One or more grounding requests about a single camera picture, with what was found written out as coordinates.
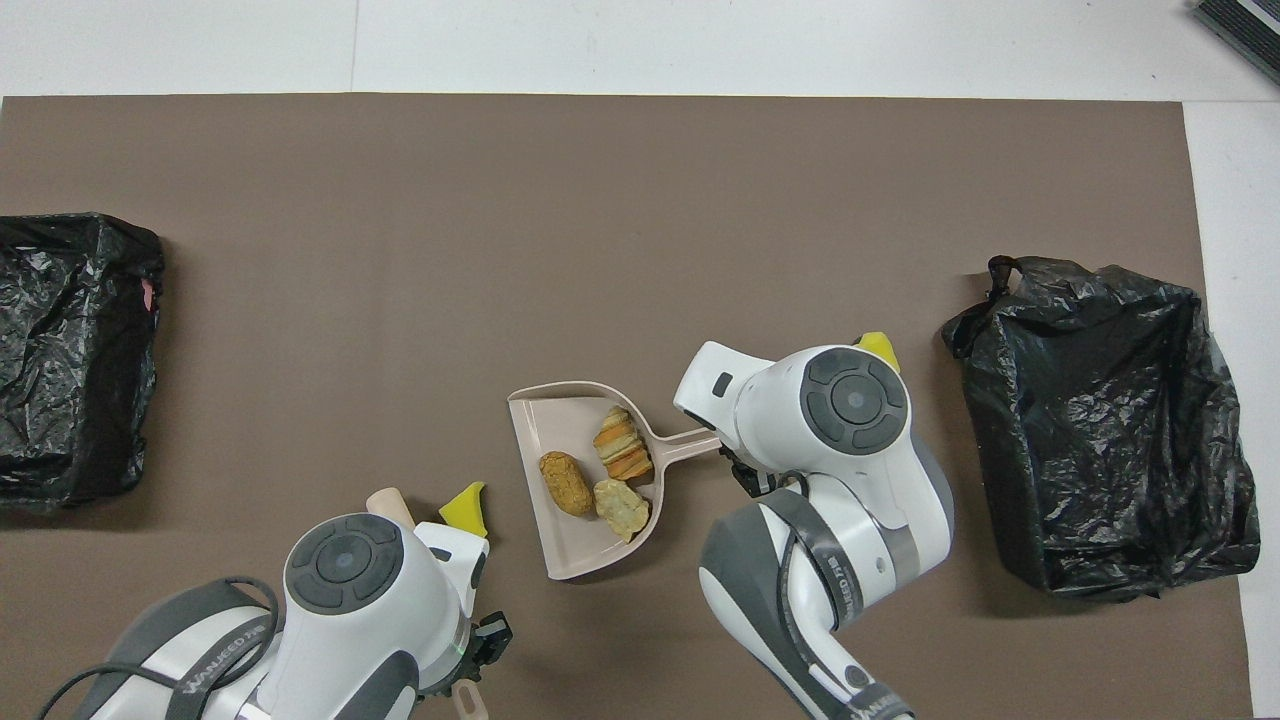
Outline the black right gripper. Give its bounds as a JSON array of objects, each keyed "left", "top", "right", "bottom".
[{"left": 720, "top": 448, "right": 791, "bottom": 498}]

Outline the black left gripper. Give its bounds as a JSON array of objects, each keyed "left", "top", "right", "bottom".
[{"left": 438, "top": 612, "right": 513, "bottom": 696}]

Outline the yellow sponge piece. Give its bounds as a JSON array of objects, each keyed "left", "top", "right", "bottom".
[
  {"left": 438, "top": 482, "right": 489, "bottom": 541},
  {"left": 853, "top": 331, "right": 901, "bottom": 374}
]

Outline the orange striped croissant piece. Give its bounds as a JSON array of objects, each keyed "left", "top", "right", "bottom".
[{"left": 593, "top": 406, "right": 654, "bottom": 482}]

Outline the pale bread piece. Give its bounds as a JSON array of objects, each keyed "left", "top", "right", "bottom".
[{"left": 594, "top": 479, "right": 651, "bottom": 544}]

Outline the brown bread bun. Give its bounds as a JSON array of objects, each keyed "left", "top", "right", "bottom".
[{"left": 539, "top": 451, "right": 595, "bottom": 518}]

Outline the beige plastic dustpan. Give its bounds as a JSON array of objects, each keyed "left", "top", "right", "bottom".
[{"left": 507, "top": 380, "right": 723, "bottom": 581}]

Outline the black bag-lined bin with knot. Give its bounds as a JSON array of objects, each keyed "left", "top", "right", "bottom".
[{"left": 940, "top": 255, "right": 1261, "bottom": 603}]

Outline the black bag-lined bin pink mark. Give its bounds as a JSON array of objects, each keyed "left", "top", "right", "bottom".
[{"left": 0, "top": 212, "right": 166, "bottom": 511}]

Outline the brown table mat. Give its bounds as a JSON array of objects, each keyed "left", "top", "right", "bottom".
[{"left": 0, "top": 93, "right": 1256, "bottom": 720}]

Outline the grey ribbed object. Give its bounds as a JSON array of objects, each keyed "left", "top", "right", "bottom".
[{"left": 1190, "top": 0, "right": 1280, "bottom": 86}]

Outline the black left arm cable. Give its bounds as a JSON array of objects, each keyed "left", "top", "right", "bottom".
[{"left": 40, "top": 575, "right": 281, "bottom": 720}]

